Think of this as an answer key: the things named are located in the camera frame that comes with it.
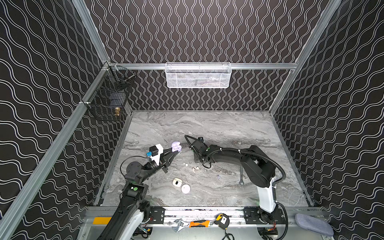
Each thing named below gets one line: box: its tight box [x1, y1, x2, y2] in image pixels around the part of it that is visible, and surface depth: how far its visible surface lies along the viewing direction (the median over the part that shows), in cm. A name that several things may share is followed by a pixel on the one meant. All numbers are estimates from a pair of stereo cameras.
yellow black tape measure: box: [213, 213, 230, 230], surface depth 73 cm
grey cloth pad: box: [295, 213, 334, 237], surface depth 72 cm
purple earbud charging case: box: [171, 141, 182, 152], surface depth 70 cm
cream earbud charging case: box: [172, 178, 183, 187], surface depth 85 cm
